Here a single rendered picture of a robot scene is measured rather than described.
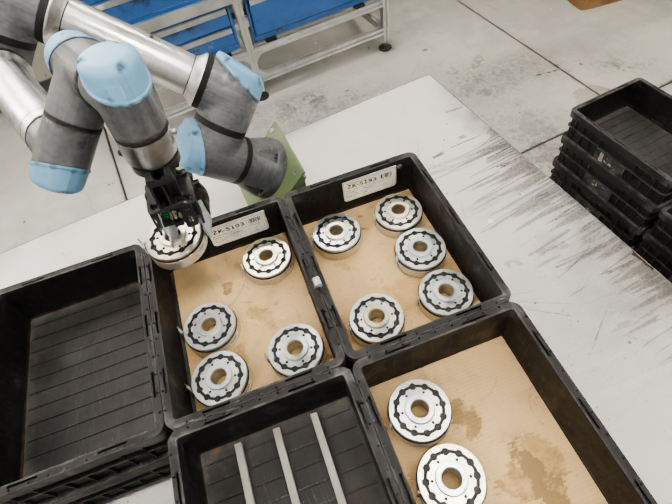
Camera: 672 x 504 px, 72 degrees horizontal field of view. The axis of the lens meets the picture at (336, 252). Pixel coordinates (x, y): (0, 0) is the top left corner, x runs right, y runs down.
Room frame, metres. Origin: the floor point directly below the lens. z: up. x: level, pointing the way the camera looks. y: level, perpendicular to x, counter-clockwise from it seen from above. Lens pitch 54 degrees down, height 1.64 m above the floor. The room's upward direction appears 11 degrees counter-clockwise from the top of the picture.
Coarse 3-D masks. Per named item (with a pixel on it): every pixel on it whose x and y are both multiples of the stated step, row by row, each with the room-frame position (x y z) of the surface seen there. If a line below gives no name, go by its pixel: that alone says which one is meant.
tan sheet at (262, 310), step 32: (224, 256) 0.63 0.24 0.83; (192, 288) 0.56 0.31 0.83; (224, 288) 0.54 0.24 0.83; (256, 288) 0.53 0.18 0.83; (288, 288) 0.51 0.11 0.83; (256, 320) 0.45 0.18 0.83; (288, 320) 0.44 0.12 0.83; (192, 352) 0.41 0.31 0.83; (256, 352) 0.39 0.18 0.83; (256, 384) 0.32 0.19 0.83
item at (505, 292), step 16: (384, 160) 0.72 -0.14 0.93; (400, 160) 0.72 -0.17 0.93; (416, 160) 0.71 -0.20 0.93; (336, 176) 0.70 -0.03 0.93; (352, 176) 0.70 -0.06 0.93; (288, 192) 0.69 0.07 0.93; (304, 192) 0.68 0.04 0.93; (288, 208) 0.64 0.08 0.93; (448, 208) 0.57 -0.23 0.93; (464, 224) 0.52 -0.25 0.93; (304, 240) 0.55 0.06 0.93; (480, 256) 0.45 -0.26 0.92; (320, 272) 0.47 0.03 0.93; (496, 272) 0.40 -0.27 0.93; (320, 288) 0.44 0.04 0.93; (480, 304) 0.35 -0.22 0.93; (496, 304) 0.34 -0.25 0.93; (336, 320) 0.37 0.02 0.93; (448, 320) 0.33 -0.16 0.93; (400, 336) 0.32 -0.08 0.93; (416, 336) 0.31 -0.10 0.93; (352, 352) 0.31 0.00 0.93; (368, 352) 0.30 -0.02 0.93
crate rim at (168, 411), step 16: (240, 208) 0.67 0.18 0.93; (256, 208) 0.66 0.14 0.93; (288, 224) 0.61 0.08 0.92; (144, 256) 0.59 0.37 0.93; (304, 256) 0.51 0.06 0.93; (304, 272) 0.48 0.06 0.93; (320, 304) 0.41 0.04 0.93; (160, 320) 0.44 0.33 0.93; (160, 336) 0.40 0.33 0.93; (336, 336) 0.34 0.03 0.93; (160, 352) 0.37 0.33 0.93; (336, 352) 0.31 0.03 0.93; (160, 368) 0.34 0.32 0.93; (320, 368) 0.29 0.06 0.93; (160, 384) 0.31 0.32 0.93; (272, 384) 0.28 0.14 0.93; (288, 384) 0.27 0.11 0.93; (240, 400) 0.26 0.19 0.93; (192, 416) 0.25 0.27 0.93; (208, 416) 0.25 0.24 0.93
